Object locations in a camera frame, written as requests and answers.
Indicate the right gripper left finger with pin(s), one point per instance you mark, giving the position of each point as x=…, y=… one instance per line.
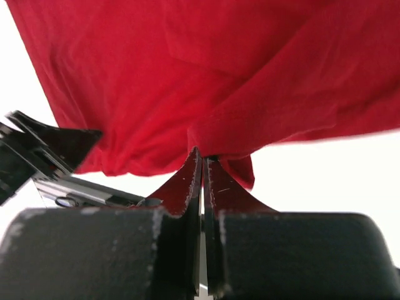
x=149, y=251

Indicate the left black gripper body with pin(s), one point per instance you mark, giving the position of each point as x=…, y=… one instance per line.
x=22, y=165

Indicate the red t shirt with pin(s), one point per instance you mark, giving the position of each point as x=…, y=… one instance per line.
x=159, y=78

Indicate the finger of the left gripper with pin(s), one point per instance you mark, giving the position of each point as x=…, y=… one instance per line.
x=71, y=145

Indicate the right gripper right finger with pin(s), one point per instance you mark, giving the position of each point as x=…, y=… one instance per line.
x=256, y=252

